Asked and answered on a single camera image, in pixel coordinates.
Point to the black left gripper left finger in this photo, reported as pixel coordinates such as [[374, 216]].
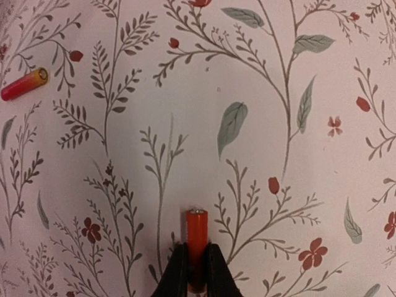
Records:
[[175, 277]]

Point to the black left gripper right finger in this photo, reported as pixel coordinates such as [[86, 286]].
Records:
[[220, 282]]

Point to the red orange AA battery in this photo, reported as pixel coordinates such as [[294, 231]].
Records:
[[25, 84]]

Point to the floral patterned table mat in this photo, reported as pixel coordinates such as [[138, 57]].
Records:
[[276, 117]]

